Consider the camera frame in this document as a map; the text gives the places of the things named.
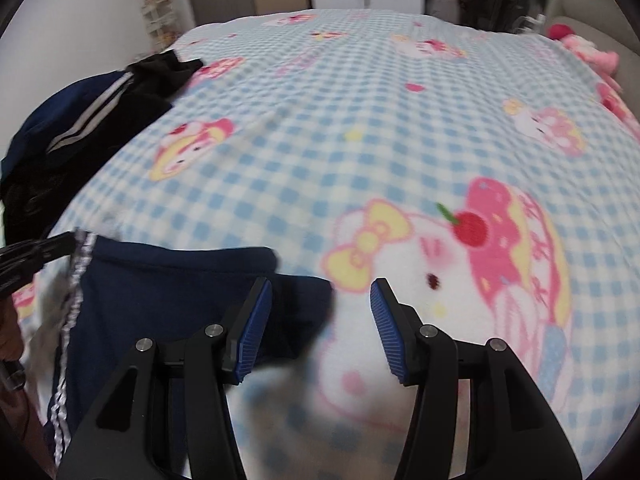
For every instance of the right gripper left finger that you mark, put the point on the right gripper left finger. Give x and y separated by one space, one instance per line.
128 432

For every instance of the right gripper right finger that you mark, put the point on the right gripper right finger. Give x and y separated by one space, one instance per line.
513 432

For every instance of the navy blue shorts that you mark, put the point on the navy blue shorts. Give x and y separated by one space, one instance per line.
119 293

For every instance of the dark clothes pile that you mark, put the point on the dark clothes pile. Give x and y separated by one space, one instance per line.
70 136

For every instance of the person's left hand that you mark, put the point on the person's left hand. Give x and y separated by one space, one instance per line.
16 406

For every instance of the blue checkered cartoon blanket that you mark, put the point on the blue checkered cartoon blanket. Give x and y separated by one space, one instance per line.
485 176

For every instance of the white shelf rack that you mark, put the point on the white shelf rack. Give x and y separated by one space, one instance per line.
161 23

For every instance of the pink plush toy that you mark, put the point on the pink plush toy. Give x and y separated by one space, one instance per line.
603 62

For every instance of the grey padded headboard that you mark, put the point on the grey padded headboard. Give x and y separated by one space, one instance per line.
603 23

